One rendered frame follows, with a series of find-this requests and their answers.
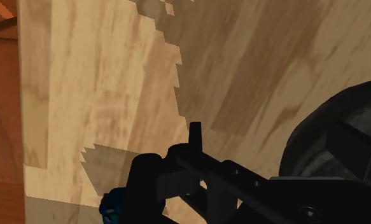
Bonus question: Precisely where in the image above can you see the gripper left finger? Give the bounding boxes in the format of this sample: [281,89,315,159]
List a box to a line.
[119,122,270,224]

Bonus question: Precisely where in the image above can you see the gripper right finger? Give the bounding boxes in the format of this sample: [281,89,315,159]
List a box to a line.
[325,121,371,188]

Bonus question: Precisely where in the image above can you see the dark blue round thing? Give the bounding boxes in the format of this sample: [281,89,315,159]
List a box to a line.
[98,186,127,224]

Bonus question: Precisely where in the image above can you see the black round bowl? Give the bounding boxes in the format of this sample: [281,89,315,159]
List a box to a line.
[278,78,371,188]

